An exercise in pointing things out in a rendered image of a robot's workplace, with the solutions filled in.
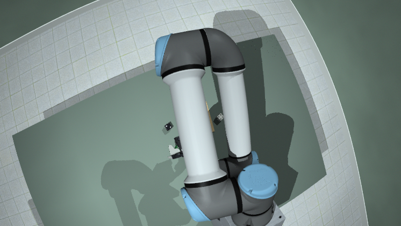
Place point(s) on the black die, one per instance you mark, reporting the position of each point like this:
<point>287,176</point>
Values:
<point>168,126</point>

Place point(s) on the white die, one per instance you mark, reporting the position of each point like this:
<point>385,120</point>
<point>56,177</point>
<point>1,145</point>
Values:
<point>219,117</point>

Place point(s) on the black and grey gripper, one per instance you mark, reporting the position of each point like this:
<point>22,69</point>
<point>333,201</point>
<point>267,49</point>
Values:
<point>173,150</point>

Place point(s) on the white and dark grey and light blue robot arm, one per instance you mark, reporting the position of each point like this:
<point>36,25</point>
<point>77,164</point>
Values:
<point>236,186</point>

